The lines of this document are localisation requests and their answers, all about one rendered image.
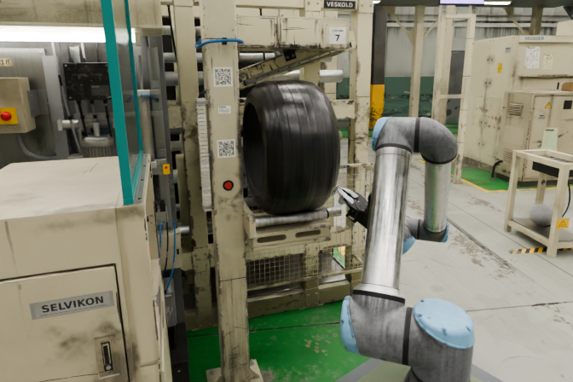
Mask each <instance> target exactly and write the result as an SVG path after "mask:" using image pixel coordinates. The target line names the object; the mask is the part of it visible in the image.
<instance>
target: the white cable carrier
mask: <svg viewBox="0 0 573 382"><path fill-rule="evenodd" d="M196 101H206V100H205V98H203V97H202V98H196ZM196 108H197V110H196V112H197V117H198V118H197V120H198V122H197V124H198V128H199V129H198V132H199V133H198V136H199V147H200V148H199V151H200V173H201V174H200V176H201V184H202V185H201V187H202V189H201V190H202V198H203V199H202V201H203V203H202V204H203V206H209V205H213V203H211V184H210V172H209V170H210V169H209V160H208V159H209V157H211V154H210V153H208V149H207V148H208V138H207V134H206V133H207V130H206V129H207V126H206V125H207V123H206V114H205V113H206V110H205V104H198V105H197V106H196Z"/></svg>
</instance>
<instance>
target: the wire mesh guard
mask: <svg viewBox="0 0 573 382"><path fill-rule="evenodd" d="M361 166H365V173H362V174H367V173H366V166H371V171H370V177H369V182H365V183H369V192H367V193H370V194H371V192H372V186H373V166H374V162H369V163H360V164H350V165H340V167H339V169H342V177H343V168H351V173H352V167H355V168H356V167H361ZM353 175H358V174H353ZM361 179H364V178H361V176H360V183H356V184H360V192H361ZM351 180H356V179H351ZM365 183H364V198H367V197H365ZM331 197H332V205H331V207H332V210H331V212H332V220H330V221H332V229H331V230H333V216H337V215H333V206H335V205H333V196H331ZM343 219H345V228H342V229H346V224H347V222H346V219H347V218H346V216H345V218H343ZM337 220H340V219H336V224H334V225H336V234H335V235H336V238H335V239H336V247H334V248H337V239H338V238H337ZM349 224H350V222H349ZM355 227H358V226H355V224H354V231H350V232H354V235H353V236H354V241H355V236H356V235H355ZM349 228H352V227H351V226H349ZM357 231H358V244H356V245H359V235H362V239H360V240H362V245H363V244H365V243H363V232H362V234H359V231H360V230H359V229H358V230H357ZM339 234H340V242H338V243H340V256H337V257H341V252H344V255H342V256H344V264H347V263H345V260H346V259H345V247H346V245H345V244H344V251H341V247H342V246H341V238H344V237H341V234H342V233H339ZM347 237H350V236H347ZM326 245H329V244H328V243H326ZM309 247H313V251H312V252H314V243H313V246H309V244H308V251H307V253H308V261H305V262H308V265H307V266H308V274H307V276H308V277H304V278H299V272H302V271H299V268H300V267H299V259H300V257H299V249H301V248H299V246H298V253H295V254H298V267H297V268H298V276H296V277H298V279H293V280H290V274H291V273H290V264H292V263H290V255H293V254H290V255H289V259H287V260H289V278H286V279H289V281H279V282H274V283H270V277H272V276H270V268H272V267H270V265H269V272H266V273H269V281H266V282H269V284H264V285H259V286H250V287H248V288H247V291H248V292H249V291H253V290H258V289H264V288H268V287H277V286H282V285H287V284H292V283H297V282H302V281H311V280H316V279H321V278H326V277H331V276H335V275H345V274H349V273H355V272H360V271H362V267H361V268H358V256H357V262H355V263H357V266H355V267H357V269H354V254H356V253H353V267H351V268H353V269H348V270H343V271H338V272H336V270H338V269H336V267H335V272H332V271H333V270H332V258H335V257H332V253H333V252H330V253H331V262H329V263H331V266H329V267H331V270H330V271H331V273H328V274H323V275H318V264H320V263H318V260H319V259H318V251H320V250H318V242H317V255H314V256H317V259H316V260H317V273H316V274H317V275H313V276H309V270H312V269H309V266H310V265H309V257H312V256H309ZM281 252H284V260H281V261H284V269H282V270H284V275H286V274H285V265H287V264H285V256H287V255H285V247H284V251H281ZM325 254H328V253H325ZM359 258H362V256H361V257H359ZM327 259H328V257H327ZM360 262H362V260H361V261H360ZM360 266H362V265H360ZM324 268H327V267H324ZM271 272H275V271H271ZM276 276H277V275H274V277H276ZM275 281H278V280H276V279H275Z"/></svg>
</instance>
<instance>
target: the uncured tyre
mask: <svg viewBox="0 0 573 382"><path fill-rule="evenodd" d="M242 135H243V153H244V161H245V168H246V177H247V181H248V186H249V189H250V192H251V195H252V198H253V200H254V202H255V204H256V205H257V206H258V207H259V208H260V209H262V210H263V211H265V212H266V213H268V214H272V215H279V214H286V213H293V212H301V211H313V210H315V209H317V208H320V207H322V206H323V205H324V204H325V203H326V201H327V200H328V198H329V196H330V193H331V191H332V188H334V187H335V186H336V184H337V181H338V177H339V167H340V139H339V128H338V123H337V119H336V116H335V112H334V110H333V106H332V104H331V102H330V101H329V99H328V98H327V96H326V95H325V94H324V92H323V91H322V90H321V89H320V88H319V87H318V86H317V85H316V84H314V83H311V82H309V81H305V80H278V81H264V82H262V83H258V84H257V85H256V86H255V87H254V88H253V89H252V90H251V91H250V92H249V93H248V95H247V97H246V102H245V106H244V112H243V127H242Z"/></svg>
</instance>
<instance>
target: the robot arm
mask: <svg viewBox="0 0 573 382"><path fill-rule="evenodd" d="M372 149H373V151H375V152H376V153H375V154H376V160H375V167H374V174H373V186H372V192H371V194H369V196H368V201H367V200H365V198H364V197H363V196H362V195H361V194H359V193H357V192H356V191H353V190H349V189H347V188H340V187H337V191H338V193H339V200H338V203H339V204H340V205H343V204H346V205H347V206H348V207H349V208H350V209H349V210H348V213H347V214H346V216H347V217H348V218H349V216H351V215H352V217H353V218H354V220H352V219H350V218H349V219H350V220H351V221H352V222H353V223H356V222H359V224H361V225H362V226H363V227H364V228H366V229H367V236H366V243H365V250H364V258H363V265H362V278H361V282H360V284H359V285H357V286H356V287H355V288H353V292H352V297H351V296H346V297H345V298H344V302H343V305H342V310H341V319H340V320H341V322H340V333H341V340H342V343H343V346H344V347H345V348H346V349H347V350H348V351H350V352H353V353H356V354H359V355H360V356H368V357H372V358H376V359H380V360H383V361H388V362H394V363H398V364H402V365H406V366H410V367H411V368H410V369H409V371H408V373H407V375H406V377H405V378H404V381H403V382H470V381H471V371H472V354H473V345H474V342H475V338H474V326H473V322H472V319H471V317H470V316H469V315H468V314H467V313H466V312H465V311H464V310H463V309H462V308H461V307H459V306H458V305H456V304H453V303H451V302H449V301H443V300H442V299H439V298H425V299H421V300H420V301H419V302H417V303H416V305H415V306H414V307H413V308H412V307H408V306H405V300H406V298H405V297H404V296H403V295H402V293H401V292H400V289H399V286H400V276H401V267H402V255H403V254H405V253H406V252H407V251H408V250H409V249H410V248H411V247H412V245H413V244H414V242H415V240H426V241H434V242H438V243H441V242H442V243H445V242H447V240H448V237H449V222H446V218H447V209H448V199H449V181H450V172H451V162H452V161H453V160H454V159H455V158H456V156H457V152H458V145H457V141H456V140H455V138H454V135H453V134H452V133H451V131H450V130H449V129H448V128H446V127H445V126H444V125H443V124H441V123H439V122H437V121H436V120H434V119H429V118H425V117H421V118H416V117H392V116H391V117H383V118H380V119H379V120H378V121H377V122H376V124H375V126H374V129H373V139H372ZM412 153H420V154H421V157H422V158H423V160H424V161H425V204H424V219H417V218H411V217H410V216H408V215H406V209H407V199H408V180H409V171H410V161H411V158H412ZM355 200H356V201H355ZM354 201H355V202H354Z"/></svg>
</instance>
